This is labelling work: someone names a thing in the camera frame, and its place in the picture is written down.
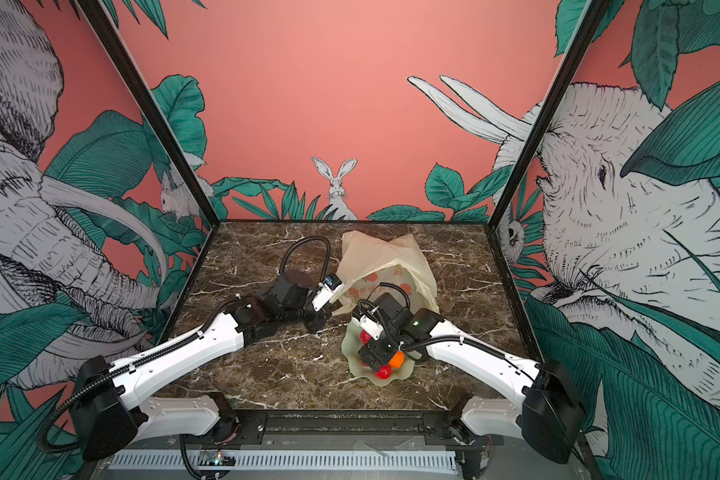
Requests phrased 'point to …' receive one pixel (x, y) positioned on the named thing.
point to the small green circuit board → (217, 457)
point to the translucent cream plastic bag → (370, 266)
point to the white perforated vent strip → (290, 461)
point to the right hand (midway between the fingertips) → (369, 343)
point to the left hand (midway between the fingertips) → (334, 302)
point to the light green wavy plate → (350, 347)
